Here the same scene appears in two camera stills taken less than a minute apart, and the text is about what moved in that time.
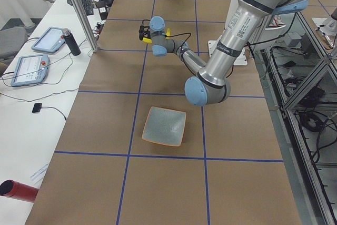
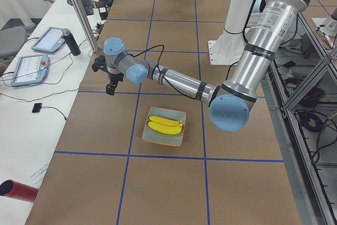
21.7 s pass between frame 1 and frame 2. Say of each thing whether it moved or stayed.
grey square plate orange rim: stayed
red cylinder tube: stayed
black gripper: moved
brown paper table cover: stayed
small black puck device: stayed
